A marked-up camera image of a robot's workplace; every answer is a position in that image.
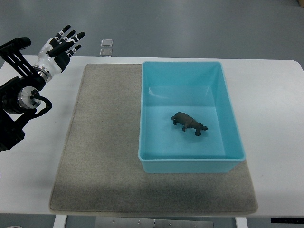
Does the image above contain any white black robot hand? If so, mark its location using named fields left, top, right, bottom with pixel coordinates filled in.
left=33, top=25, right=85, bottom=82

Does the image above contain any brown hippo toy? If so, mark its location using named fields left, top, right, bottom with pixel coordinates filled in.
left=171, top=112, right=208, bottom=136

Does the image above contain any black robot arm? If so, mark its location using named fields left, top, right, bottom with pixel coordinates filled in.
left=0, top=37, right=52, bottom=151

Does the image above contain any blue plastic box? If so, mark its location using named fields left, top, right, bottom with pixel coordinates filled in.
left=138, top=62, right=246, bottom=173

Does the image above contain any lower metal floor plate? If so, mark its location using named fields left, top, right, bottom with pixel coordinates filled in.
left=99, top=48, right=113, bottom=57

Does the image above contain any metal floor plate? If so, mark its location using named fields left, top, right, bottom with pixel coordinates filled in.
left=100, top=39, right=114, bottom=47
left=99, top=48, right=113, bottom=57

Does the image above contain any upper metal floor plate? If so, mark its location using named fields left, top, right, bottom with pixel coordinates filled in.
left=100, top=39, right=114, bottom=47

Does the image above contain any grey felt mat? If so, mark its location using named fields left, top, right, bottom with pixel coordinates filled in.
left=49, top=64, right=258, bottom=217

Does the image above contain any white left table leg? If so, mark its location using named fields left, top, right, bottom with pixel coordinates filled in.
left=53, top=215, right=67, bottom=228

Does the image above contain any white table leg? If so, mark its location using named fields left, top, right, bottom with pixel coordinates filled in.
left=53, top=215, right=67, bottom=228
left=235, top=217, right=248, bottom=228

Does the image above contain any grey metal table crossbar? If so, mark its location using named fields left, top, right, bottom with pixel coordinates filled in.
left=95, top=217, right=214, bottom=228

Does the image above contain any white right table leg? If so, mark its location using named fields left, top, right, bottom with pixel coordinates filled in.
left=235, top=217, right=248, bottom=228

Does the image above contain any black table control panel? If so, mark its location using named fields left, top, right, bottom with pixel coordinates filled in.
left=271, top=217, right=304, bottom=224

